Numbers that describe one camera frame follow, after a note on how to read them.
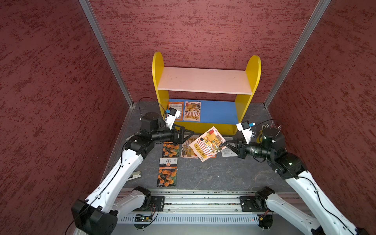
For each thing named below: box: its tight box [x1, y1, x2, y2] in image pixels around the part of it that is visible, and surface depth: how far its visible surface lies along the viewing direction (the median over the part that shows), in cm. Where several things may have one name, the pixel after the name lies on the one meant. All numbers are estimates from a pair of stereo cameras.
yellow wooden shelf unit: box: [152, 51, 262, 134], surface depth 78 cm
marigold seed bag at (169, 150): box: [162, 141, 180, 158], surface depth 94 cm
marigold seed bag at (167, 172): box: [156, 157, 178, 188], surface depth 87 cm
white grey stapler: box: [127, 170, 142, 181], surface depth 83 cm
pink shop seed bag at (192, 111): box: [184, 100, 202, 122], surface depth 99 cm
